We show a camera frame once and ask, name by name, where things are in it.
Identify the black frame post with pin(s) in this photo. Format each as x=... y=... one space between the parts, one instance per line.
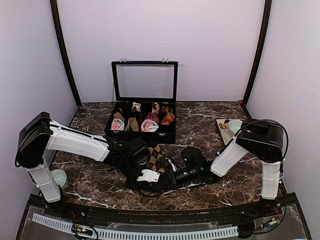
x=63 y=52
x=259 y=51

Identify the brown tan rolled sock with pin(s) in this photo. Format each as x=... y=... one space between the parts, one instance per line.
x=132 y=125

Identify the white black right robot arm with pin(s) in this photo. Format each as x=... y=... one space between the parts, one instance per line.
x=266 y=139

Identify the pale green bowl left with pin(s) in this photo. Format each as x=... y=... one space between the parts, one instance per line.
x=60 y=177

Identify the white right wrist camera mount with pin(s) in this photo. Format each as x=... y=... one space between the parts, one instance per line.
x=171 y=164

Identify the white slotted cable duct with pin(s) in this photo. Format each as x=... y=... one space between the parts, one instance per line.
x=97 y=233

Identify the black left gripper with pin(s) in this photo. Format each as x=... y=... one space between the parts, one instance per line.
x=142 y=185

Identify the pink white rolled sock right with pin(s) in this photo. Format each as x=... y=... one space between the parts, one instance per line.
x=149 y=126

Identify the maroon purple orange striped sock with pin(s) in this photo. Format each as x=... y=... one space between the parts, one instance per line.
x=168 y=119

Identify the black left frame post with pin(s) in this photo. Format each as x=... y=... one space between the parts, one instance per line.
x=63 y=52

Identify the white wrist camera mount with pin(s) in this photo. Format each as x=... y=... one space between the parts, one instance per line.
x=148 y=175
x=171 y=164

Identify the black front table rail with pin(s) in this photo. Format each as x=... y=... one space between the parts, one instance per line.
x=237 y=214

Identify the leopard pattern rolled sock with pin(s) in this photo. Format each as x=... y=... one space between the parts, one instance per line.
x=165 y=110

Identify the maroon teal rolled sock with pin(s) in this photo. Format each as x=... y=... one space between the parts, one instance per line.
x=153 y=117

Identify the cream brown rolled sock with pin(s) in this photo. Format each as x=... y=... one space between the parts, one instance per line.
x=136 y=107

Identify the pink white rolled sock left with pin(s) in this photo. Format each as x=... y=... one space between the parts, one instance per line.
x=117 y=125

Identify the brown argyle sock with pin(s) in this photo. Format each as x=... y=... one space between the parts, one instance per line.
x=155 y=158

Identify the pink white rolled sock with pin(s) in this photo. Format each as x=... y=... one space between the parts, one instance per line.
x=149 y=126
x=117 y=125

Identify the pale green ceramic bowl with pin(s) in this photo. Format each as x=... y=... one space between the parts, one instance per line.
x=234 y=125

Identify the square floral ceramic plate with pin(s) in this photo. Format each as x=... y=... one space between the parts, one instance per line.
x=222 y=124

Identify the black sock organizer box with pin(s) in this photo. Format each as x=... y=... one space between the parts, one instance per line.
x=153 y=84

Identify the black right frame post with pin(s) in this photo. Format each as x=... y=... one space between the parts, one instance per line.
x=259 y=51

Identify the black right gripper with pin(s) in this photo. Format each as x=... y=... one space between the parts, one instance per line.
x=170 y=178

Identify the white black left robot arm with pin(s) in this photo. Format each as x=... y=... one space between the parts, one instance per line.
x=42 y=133

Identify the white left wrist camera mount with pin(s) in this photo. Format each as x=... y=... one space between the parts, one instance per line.
x=148 y=175

